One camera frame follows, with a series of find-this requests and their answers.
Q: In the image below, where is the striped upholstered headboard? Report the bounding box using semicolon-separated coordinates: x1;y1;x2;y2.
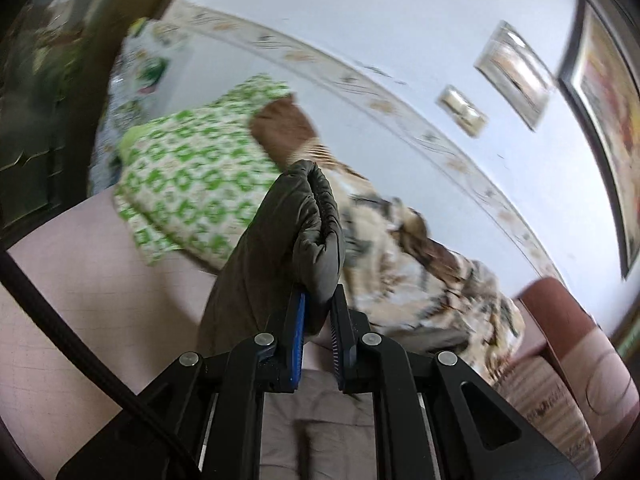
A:
492;277;636;480

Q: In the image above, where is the green patterned pillow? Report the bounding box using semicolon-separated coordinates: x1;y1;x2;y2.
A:
114;74;296;268

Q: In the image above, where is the printed plastic bag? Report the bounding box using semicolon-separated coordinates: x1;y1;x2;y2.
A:
90;17;193;196

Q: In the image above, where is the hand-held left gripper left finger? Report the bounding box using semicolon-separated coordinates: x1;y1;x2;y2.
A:
57;287;307;480

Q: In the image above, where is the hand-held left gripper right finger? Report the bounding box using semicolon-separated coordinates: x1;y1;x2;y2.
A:
330;284;583;480

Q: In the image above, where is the brown cloth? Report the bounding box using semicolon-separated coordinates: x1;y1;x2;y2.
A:
251;95;321;166

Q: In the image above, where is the framed wall picture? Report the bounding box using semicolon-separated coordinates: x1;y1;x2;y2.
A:
557;0;640;281

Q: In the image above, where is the pink quilted bed mattress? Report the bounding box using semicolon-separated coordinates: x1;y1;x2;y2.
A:
0;191;346;476

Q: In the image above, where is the black cable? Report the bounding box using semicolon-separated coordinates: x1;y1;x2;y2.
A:
0;250;201;480

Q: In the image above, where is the olive padded jacket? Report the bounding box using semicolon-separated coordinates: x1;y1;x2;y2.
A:
196;159;377;480

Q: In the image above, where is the wall panel box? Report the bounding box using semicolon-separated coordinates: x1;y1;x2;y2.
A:
474;21;557;132

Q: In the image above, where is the leaf print fleece blanket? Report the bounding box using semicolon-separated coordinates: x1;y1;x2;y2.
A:
295;142;526;386

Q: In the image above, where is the beige wall switch plate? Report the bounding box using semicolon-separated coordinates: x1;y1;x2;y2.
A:
436;84;490;137

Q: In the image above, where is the wooden door with glass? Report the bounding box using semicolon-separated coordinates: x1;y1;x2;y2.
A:
0;0;201;256

